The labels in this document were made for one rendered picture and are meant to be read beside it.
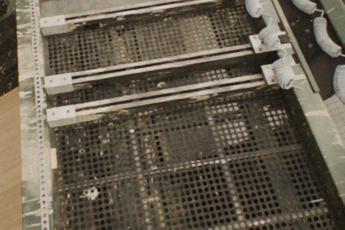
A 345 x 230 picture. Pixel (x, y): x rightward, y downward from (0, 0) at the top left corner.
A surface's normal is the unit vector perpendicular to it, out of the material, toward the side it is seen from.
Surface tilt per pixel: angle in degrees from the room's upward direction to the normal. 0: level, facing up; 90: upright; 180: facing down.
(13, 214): 90
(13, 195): 90
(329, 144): 56
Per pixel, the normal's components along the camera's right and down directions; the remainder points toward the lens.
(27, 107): -0.03, -0.52
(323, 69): -0.57, -0.35
